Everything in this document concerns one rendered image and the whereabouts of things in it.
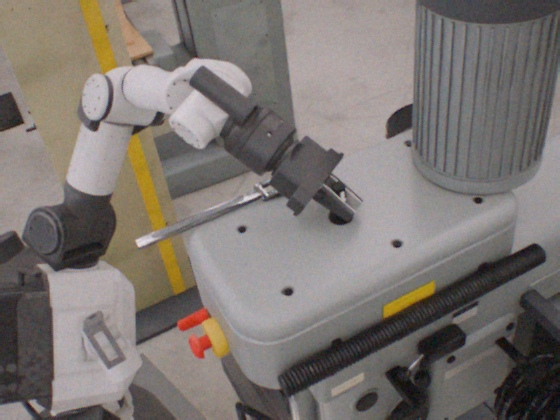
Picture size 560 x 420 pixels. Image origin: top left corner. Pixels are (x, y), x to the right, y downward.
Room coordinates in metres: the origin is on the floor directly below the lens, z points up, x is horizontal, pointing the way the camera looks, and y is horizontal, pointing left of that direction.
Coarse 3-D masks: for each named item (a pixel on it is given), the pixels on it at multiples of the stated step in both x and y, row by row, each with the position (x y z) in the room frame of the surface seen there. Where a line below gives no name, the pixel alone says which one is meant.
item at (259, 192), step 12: (264, 180) 0.83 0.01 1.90; (252, 192) 0.80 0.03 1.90; (264, 192) 0.80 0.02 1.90; (276, 192) 0.79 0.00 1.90; (228, 204) 0.78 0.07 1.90; (240, 204) 0.78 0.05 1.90; (192, 216) 0.77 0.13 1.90; (204, 216) 0.76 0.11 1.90; (216, 216) 0.77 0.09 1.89; (168, 228) 0.75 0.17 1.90; (180, 228) 0.75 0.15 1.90; (144, 240) 0.73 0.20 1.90; (156, 240) 0.73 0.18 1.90
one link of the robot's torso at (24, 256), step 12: (0, 240) 1.17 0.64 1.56; (12, 240) 1.18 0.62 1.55; (0, 252) 1.14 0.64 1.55; (12, 252) 1.15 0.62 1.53; (24, 252) 1.16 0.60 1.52; (0, 264) 1.13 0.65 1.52; (12, 264) 1.13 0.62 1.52; (24, 264) 1.13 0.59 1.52; (36, 264) 1.12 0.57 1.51; (0, 276) 1.10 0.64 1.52; (12, 276) 1.09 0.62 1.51
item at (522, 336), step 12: (552, 300) 0.79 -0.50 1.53; (528, 324) 0.80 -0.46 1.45; (516, 336) 0.82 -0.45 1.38; (528, 336) 0.79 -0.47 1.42; (540, 336) 0.76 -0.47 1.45; (552, 336) 0.74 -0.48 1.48; (516, 348) 0.82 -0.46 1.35; (528, 348) 0.79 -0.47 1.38; (540, 348) 0.76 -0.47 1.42; (552, 348) 0.73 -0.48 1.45; (528, 372) 0.77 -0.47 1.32; (540, 372) 0.75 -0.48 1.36; (516, 384) 0.80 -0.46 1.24; (492, 396) 0.85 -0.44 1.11; (492, 408) 0.85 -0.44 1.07; (540, 408) 0.73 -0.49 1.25
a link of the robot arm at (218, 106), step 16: (192, 80) 0.81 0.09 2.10; (208, 80) 0.81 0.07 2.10; (224, 80) 0.81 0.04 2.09; (192, 96) 0.83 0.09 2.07; (208, 96) 0.80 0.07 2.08; (224, 96) 0.79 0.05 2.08; (240, 96) 0.79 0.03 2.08; (176, 112) 0.81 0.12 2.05; (192, 112) 0.80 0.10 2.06; (208, 112) 0.80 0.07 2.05; (224, 112) 0.80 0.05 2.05; (240, 112) 0.77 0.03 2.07; (256, 112) 0.80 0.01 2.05; (176, 128) 0.82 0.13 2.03; (192, 128) 0.78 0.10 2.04; (208, 128) 0.79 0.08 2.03; (224, 128) 0.80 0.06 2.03; (240, 128) 0.78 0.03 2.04; (256, 128) 0.78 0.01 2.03; (192, 144) 0.81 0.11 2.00; (224, 144) 0.79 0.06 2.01; (240, 144) 0.77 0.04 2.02
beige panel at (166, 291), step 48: (0, 0) 2.22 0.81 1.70; (48, 0) 2.28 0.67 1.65; (96, 0) 2.33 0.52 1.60; (48, 48) 2.25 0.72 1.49; (96, 48) 2.31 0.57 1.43; (48, 96) 2.23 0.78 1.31; (48, 144) 2.21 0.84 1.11; (144, 144) 2.34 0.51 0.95; (144, 192) 2.31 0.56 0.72; (144, 288) 2.26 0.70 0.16; (192, 288) 2.34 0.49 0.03; (144, 336) 2.08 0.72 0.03
